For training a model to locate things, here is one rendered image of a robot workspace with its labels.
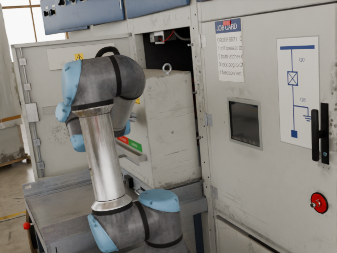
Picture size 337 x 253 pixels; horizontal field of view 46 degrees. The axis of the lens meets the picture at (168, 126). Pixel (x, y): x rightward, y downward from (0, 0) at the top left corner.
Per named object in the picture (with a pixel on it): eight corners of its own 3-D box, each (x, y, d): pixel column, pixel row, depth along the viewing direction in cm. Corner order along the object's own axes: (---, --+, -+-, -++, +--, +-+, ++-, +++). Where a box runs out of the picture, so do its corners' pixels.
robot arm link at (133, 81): (149, 41, 112) (122, 115, 155) (112, 46, 108) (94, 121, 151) (162, 77, 109) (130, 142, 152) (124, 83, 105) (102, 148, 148)
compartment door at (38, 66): (36, 178, 224) (12, 44, 208) (147, 161, 235) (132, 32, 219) (34, 182, 217) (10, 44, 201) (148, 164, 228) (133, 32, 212)
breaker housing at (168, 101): (154, 193, 167) (142, 77, 156) (115, 164, 210) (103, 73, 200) (251, 165, 188) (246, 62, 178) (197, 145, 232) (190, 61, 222)
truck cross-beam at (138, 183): (155, 205, 165) (154, 192, 164) (113, 172, 213) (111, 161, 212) (166, 202, 167) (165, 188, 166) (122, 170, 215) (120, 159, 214)
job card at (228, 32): (243, 83, 130) (239, 17, 125) (217, 81, 143) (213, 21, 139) (245, 83, 130) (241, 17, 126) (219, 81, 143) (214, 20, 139)
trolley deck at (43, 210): (48, 262, 144) (46, 247, 143) (25, 206, 199) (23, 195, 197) (207, 210, 173) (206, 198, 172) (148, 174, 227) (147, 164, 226)
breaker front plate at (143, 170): (152, 193, 167) (139, 79, 157) (114, 165, 210) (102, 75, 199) (155, 192, 167) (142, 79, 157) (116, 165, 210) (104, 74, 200)
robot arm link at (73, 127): (105, 137, 141) (96, 112, 145) (73, 144, 136) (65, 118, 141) (103, 148, 147) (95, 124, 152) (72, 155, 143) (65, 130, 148)
